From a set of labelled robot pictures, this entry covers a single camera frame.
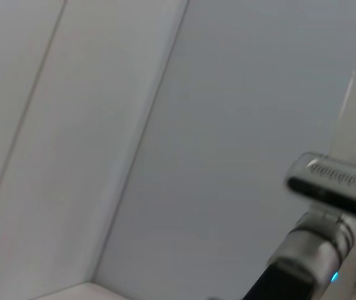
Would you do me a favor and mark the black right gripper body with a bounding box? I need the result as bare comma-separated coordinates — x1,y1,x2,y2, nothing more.
242,263,315,300

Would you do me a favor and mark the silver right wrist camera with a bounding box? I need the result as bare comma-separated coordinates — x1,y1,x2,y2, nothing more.
284,151,356,220

